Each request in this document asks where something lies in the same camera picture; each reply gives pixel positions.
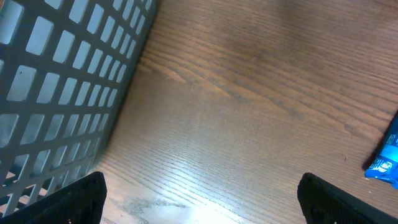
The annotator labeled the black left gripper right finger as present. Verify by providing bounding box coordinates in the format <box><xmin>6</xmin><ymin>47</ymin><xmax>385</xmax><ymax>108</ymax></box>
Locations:
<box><xmin>297</xmin><ymin>172</ymin><xmax>397</xmax><ymax>224</ymax></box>

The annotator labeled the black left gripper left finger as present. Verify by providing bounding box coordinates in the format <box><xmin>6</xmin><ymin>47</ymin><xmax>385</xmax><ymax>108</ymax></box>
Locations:
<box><xmin>1</xmin><ymin>171</ymin><xmax>107</xmax><ymax>224</ymax></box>

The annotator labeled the blue Oreo cookie pack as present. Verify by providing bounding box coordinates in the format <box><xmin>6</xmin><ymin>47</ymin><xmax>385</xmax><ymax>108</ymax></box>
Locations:
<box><xmin>364</xmin><ymin>116</ymin><xmax>397</xmax><ymax>189</ymax></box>

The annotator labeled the grey plastic mesh basket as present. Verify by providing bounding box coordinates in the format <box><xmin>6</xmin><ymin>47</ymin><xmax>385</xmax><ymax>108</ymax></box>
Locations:
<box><xmin>1</xmin><ymin>0</ymin><xmax>158</xmax><ymax>217</ymax></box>

